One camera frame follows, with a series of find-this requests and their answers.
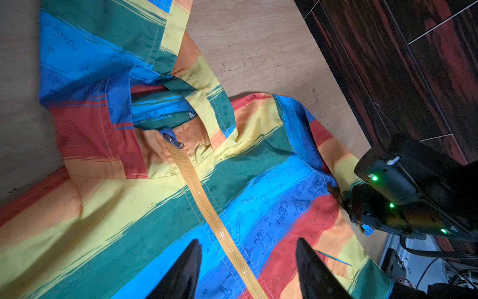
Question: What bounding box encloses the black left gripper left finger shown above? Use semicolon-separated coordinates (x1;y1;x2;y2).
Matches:
147;239;202;299

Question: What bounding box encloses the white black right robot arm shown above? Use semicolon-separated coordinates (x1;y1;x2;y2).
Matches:
342;134;478;242

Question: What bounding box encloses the rainbow striped zip jacket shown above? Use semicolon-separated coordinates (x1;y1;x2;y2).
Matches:
1;1;394;299

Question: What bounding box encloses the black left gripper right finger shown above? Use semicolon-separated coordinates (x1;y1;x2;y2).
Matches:
296;237;351;299

